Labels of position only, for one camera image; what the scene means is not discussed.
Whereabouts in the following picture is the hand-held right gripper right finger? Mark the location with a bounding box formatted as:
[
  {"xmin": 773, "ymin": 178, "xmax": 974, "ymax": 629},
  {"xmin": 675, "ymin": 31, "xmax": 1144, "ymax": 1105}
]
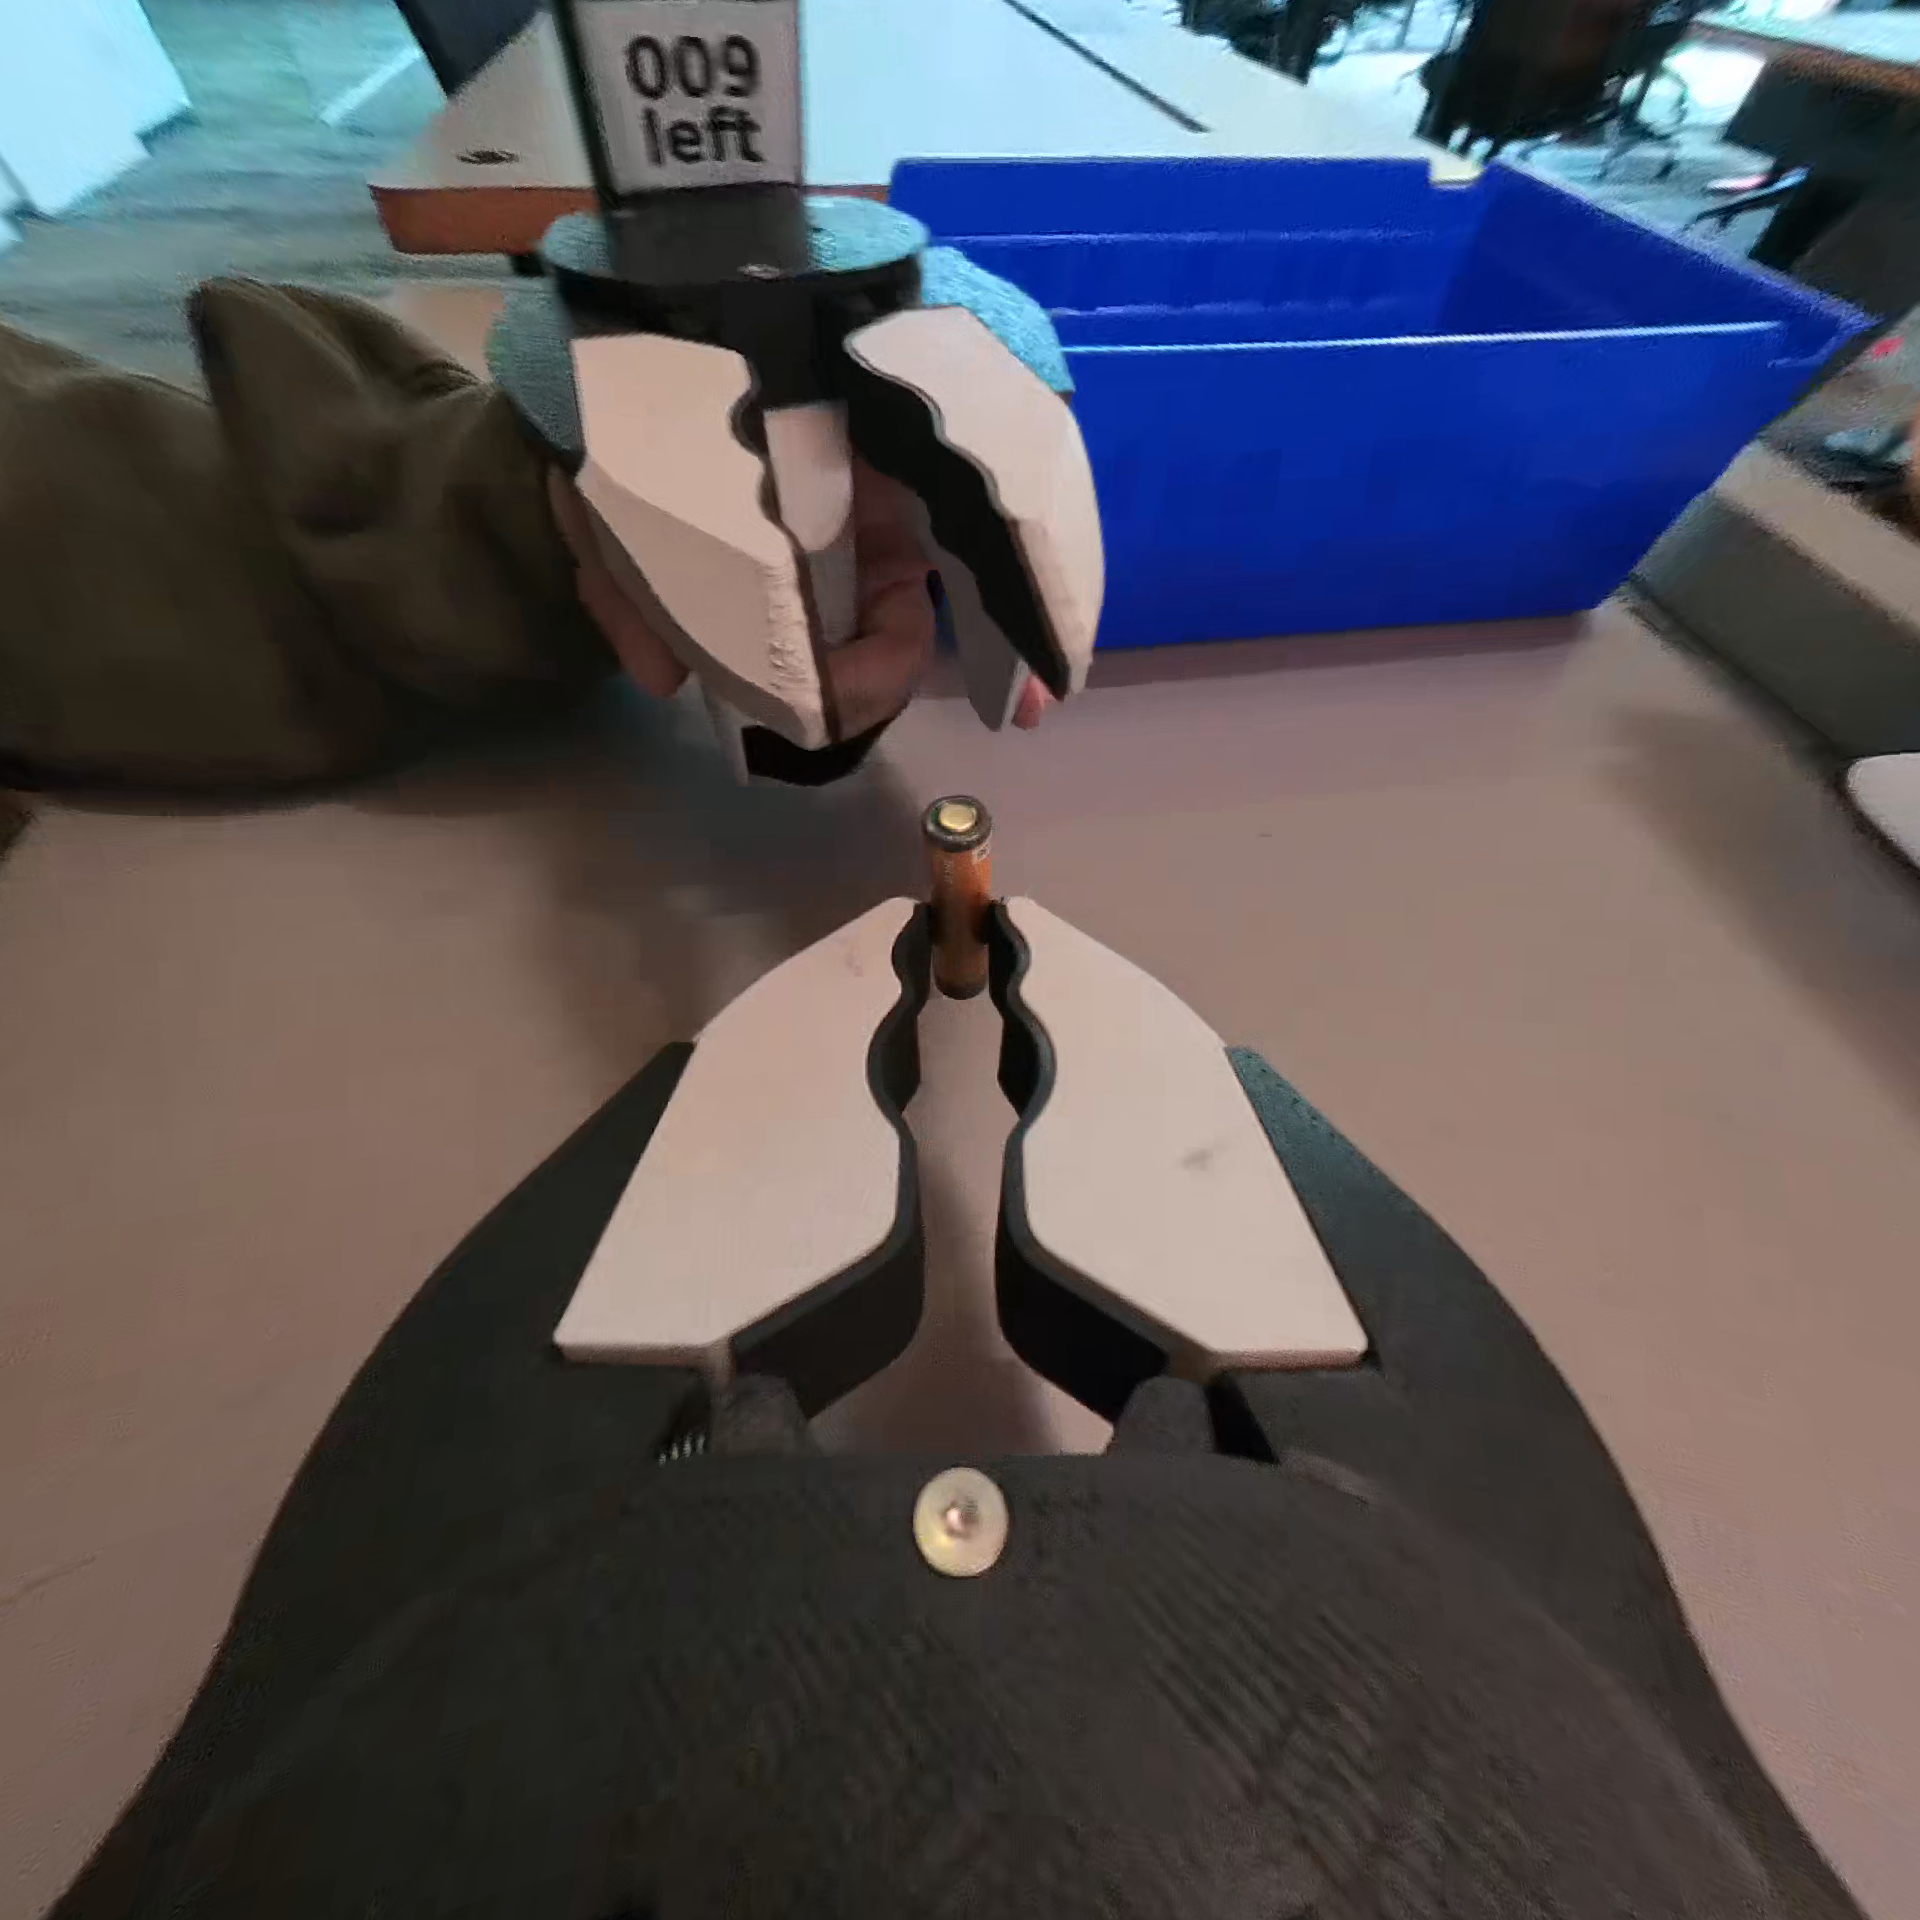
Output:
[{"xmin": 992, "ymin": 896, "xmax": 1371, "ymax": 1421}]

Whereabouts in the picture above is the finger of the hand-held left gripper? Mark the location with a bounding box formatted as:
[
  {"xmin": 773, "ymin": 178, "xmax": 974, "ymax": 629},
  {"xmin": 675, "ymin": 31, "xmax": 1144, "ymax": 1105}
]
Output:
[
  {"xmin": 568, "ymin": 333, "xmax": 837, "ymax": 751},
  {"xmin": 842, "ymin": 303, "xmax": 1107, "ymax": 703}
]

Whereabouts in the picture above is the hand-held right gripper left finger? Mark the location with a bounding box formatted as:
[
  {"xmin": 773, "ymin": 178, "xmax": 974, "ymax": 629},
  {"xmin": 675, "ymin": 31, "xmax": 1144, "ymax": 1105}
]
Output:
[{"xmin": 552, "ymin": 896, "xmax": 926, "ymax": 1421}]

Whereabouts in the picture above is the blue storage bin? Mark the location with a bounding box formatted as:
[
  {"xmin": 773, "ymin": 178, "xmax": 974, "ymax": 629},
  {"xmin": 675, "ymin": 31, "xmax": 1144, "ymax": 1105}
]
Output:
[{"xmin": 889, "ymin": 152, "xmax": 1881, "ymax": 653}]

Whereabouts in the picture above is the small orange piece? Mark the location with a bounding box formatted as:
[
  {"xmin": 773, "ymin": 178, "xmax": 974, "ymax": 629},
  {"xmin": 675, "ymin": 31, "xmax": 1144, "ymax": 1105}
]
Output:
[{"xmin": 921, "ymin": 796, "xmax": 998, "ymax": 1000}]

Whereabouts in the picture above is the person's left forearm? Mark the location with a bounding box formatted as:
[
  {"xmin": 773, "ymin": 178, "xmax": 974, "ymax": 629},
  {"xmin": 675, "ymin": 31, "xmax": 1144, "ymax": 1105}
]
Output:
[{"xmin": 0, "ymin": 276, "xmax": 610, "ymax": 798}]

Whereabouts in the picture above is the person's left hand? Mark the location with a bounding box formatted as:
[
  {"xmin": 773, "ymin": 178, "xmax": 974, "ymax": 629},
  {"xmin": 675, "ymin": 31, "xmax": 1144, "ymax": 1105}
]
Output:
[{"xmin": 546, "ymin": 455, "xmax": 1054, "ymax": 750}]

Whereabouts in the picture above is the white office desk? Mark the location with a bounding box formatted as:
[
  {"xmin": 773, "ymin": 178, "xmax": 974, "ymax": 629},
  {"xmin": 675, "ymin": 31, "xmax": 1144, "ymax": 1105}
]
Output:
[{"xmin": 368, "ymin": 0, "xmax": 1488, "ymax": 258}]

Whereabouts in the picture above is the black office chair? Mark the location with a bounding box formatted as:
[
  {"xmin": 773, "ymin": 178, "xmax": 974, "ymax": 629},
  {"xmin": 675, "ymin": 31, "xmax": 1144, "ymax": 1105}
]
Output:
[{"xmin": 1417, "ymin": 0, "xmax": 1698, "ymax": 159}]

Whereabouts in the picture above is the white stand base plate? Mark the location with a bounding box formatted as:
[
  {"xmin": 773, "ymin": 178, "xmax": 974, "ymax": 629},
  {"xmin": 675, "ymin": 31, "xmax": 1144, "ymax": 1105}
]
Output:
[{"xmin": 1846, "ymin": 754, "xmax": 1920, "ymax": 873}]

